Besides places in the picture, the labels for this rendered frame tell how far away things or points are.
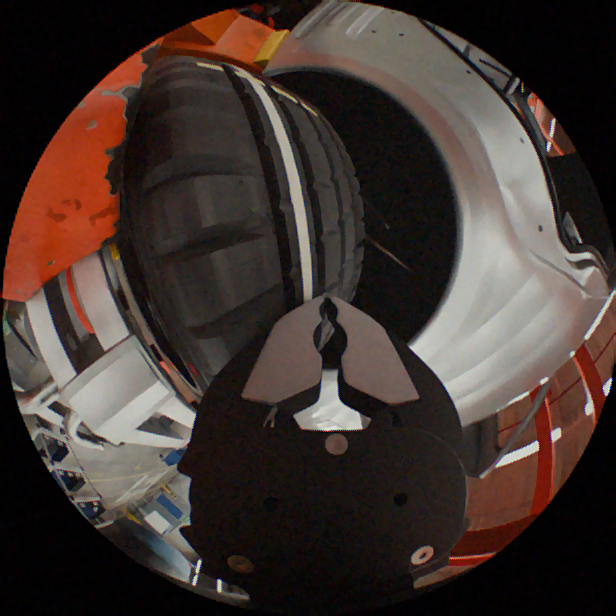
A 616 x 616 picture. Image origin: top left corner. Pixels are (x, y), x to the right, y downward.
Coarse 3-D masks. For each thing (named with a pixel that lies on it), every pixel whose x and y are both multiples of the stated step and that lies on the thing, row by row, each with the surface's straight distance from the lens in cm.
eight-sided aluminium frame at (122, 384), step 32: (96, 256) 12; (96, 288) 12; (32, 320) 13; (64, 320) 15; (96, 320) 12; (128, 320) 13; (64, 352) 12; (96, 352) 12; (128, 352) 12; (64, 384) 13; (96, 384) 12; (128, 384) 12; (160, 384) 12; (96, 416) 13; (128, 416) 14; (192, 416) 23
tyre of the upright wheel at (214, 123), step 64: (192, 64) 15; (192, 128) 9; (256, 128) 12; (320, 128) 20; (128, 192) 12; (192, 192) 7; (256, 192) 9; (320, 192) 14; (192, 256) 7; (256, 256) 8; (320, 256) 14; (192, 320) 8; (256, 320) 9
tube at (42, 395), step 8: (88, 336) 26; (40, 384) 30; (48, 384) 29; (56, 384) 28; (16, 392) 32; (24, 392) 32; (32, 392) 31; (40, 392) 30; (48, 392) 29; (56, 392) 29; (24, 400) 31; (32, 400) 31; (40, 400) 30; (48, 400) 30; (24, 408) 32; (32, 408) 31; (40, 408) 31
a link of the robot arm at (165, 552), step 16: (96, 528) 27; (112, 528) 25; (128, 528) 25; (144, 528) 26; (128, 544) 23; (144, 544) 24; (160, 544) 25; (144, 560) 23; (160, 560) 24; (176, 560) 25; (176, 576) 25
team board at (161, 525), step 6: (150, 516) 1045; (156, 516) 1080; (150, 522) 1009; (156, 522) 1042; (162, 522) 1076; (168, 522) 1112; (156, 528) 1006; (162, 528) 1038; (168, 528) 1072; (162, 534) 1002
